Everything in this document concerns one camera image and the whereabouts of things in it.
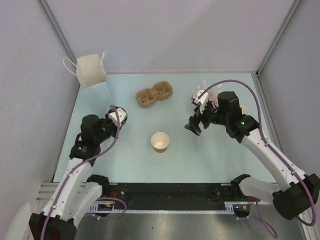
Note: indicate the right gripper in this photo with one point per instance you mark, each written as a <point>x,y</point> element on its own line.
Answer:
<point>201,117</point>

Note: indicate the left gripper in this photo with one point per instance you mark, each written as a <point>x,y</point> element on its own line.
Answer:
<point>121,123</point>

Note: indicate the single brown paper cup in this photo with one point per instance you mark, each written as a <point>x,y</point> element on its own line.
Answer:
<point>160,142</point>

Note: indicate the light blue paper bag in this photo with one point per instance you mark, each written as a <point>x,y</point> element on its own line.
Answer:
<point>92,76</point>

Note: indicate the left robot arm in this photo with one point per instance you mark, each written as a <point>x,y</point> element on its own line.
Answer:
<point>78,190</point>

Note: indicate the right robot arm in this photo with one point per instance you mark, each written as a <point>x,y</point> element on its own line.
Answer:
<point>293,192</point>

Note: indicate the stacked brown pulp carriers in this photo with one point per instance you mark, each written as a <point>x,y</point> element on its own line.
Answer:
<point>148,96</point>

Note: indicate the stack of paper cups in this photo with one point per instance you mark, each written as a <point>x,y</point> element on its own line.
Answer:
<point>244,110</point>

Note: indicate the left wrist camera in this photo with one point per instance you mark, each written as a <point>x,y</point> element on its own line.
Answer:
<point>118,116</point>

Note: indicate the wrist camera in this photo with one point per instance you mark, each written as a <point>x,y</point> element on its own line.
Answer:
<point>118,116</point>
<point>200,99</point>

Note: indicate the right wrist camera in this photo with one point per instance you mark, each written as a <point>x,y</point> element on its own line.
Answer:
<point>200,99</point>

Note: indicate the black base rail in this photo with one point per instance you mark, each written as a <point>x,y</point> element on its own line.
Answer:
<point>173,197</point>

